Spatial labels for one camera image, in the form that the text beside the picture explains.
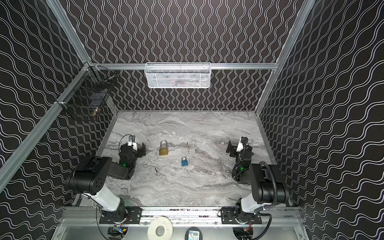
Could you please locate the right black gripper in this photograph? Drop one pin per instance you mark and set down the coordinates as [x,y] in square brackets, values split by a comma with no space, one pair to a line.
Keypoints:
[235,148]

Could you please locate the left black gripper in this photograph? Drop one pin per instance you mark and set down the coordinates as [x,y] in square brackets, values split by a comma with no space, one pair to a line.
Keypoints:
[139,150]

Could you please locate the small blue padlock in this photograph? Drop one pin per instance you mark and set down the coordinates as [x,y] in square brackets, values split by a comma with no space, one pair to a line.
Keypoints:
[184,161]

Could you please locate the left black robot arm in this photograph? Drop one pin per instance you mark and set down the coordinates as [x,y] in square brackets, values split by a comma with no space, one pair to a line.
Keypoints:
[90,176]

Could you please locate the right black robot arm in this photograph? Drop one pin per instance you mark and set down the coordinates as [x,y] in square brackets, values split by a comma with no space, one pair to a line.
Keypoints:
[267,186]

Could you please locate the large brass padlock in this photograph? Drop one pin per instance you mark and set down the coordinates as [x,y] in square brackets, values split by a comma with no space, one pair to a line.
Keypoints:
[163,150]

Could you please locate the white tape roll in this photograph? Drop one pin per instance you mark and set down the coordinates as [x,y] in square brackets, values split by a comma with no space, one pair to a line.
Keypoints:
[161,228]

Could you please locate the black round labelled puck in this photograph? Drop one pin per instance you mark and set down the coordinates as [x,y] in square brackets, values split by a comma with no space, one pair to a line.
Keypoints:
[193,233]

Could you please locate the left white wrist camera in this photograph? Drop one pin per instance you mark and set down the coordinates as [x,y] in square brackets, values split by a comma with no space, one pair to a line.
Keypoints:
[134,145]

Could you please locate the silver key with ring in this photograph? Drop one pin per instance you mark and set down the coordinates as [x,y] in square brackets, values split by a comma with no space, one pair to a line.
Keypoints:
[157,172]

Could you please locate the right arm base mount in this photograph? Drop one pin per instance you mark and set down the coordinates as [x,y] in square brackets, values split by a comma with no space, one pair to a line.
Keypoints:
[234,216]

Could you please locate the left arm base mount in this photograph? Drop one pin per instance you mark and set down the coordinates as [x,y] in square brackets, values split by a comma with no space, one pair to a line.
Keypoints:
[131,215]

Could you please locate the black wire mesh basket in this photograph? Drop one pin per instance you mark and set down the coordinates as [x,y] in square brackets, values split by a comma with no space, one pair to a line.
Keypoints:
[87,100]

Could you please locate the white wire mesh basket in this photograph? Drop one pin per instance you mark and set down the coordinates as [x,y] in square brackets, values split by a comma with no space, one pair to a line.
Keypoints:
[178,75]

